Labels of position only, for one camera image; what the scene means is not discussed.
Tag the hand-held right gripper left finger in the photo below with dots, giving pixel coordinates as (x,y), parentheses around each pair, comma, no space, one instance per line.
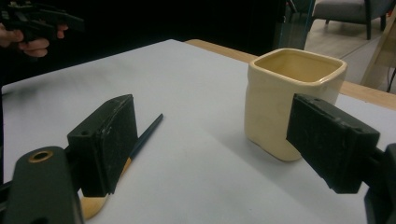
(102,149)

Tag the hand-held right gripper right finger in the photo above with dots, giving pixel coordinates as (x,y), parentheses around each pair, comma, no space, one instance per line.
(333,146)

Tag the cream square ceramic cup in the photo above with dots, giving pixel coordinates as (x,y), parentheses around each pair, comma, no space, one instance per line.
(269,109)

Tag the dark curtain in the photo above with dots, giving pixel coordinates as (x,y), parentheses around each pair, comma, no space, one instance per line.
(155,18)

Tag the grey armchair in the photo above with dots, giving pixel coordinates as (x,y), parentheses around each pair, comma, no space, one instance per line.
(342,9)

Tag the light wooden frame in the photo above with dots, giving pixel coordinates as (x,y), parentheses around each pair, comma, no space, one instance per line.
(378,53)

